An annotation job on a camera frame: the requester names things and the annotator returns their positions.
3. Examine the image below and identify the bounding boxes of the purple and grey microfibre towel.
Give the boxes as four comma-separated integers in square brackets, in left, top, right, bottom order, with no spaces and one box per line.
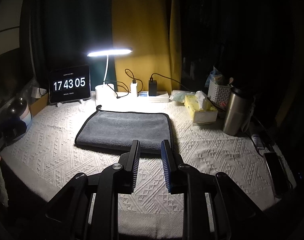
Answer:
[74,106,174,154]

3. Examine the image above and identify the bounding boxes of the yellow tissue box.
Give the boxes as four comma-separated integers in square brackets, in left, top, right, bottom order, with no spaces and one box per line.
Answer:
[184,91,218,125]

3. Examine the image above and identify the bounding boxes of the white power strip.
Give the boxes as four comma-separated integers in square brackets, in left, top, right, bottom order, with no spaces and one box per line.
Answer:
[137,91,169,103]

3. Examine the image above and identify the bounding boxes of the pack of wet wipes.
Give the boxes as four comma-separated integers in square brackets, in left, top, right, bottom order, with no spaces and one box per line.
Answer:
[169,90,195,103]

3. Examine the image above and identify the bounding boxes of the steel thermos tumbler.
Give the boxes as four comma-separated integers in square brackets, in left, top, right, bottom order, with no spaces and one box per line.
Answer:
[223,87,244,136]

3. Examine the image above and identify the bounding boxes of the white LED desk lamp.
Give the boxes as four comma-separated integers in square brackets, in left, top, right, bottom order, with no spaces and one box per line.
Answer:
[87,48,133,106]

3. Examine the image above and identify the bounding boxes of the white USB charger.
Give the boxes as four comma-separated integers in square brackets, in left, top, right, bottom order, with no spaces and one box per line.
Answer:
[130,79,138,98]

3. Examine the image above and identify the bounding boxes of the black power adapter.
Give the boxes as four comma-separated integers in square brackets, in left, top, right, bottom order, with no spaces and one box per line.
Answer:
[149,77,157,96]

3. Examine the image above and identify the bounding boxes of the white perforated storage basket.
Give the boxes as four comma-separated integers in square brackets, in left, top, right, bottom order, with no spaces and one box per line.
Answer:
[208,80,231,106]

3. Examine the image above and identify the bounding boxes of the white textured table cloth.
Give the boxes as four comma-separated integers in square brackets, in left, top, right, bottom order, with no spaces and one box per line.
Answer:
[0,90,280,240]

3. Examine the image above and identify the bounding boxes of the white tablet stand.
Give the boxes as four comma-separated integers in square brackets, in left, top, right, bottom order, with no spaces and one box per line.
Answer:
[55,99,84,108]

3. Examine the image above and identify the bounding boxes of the black tablet showing clock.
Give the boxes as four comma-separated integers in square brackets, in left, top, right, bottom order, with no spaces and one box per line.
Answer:
[49,65,91,104]

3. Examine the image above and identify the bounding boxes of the brown cardboard box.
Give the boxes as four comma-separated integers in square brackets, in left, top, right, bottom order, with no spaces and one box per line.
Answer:
[29,93,49,116]

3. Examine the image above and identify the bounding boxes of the small white box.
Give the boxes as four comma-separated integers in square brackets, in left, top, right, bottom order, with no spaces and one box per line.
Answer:
[31,86,47,99]

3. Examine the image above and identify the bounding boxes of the white blue round gadget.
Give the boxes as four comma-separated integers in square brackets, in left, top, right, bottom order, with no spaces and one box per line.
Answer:
[6,97,32,141]

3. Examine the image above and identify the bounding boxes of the mustard yellow curtain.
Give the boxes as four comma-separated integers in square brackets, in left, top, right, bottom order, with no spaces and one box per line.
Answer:
[112,0,182,92]

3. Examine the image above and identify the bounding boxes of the dark teal curtain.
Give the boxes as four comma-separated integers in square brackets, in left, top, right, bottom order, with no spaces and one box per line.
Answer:
[19,0,112,89]

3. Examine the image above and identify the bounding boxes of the black lamp cable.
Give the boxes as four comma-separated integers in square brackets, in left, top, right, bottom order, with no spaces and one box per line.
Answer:
[102,80,131,98]

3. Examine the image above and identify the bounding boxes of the black white-charger cable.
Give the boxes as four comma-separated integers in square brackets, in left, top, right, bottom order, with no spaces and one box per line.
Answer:
[124,68,144,91]

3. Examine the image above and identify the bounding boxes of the black adapter cable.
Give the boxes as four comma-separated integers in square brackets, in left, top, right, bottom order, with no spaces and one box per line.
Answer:
[150,73,193,91]

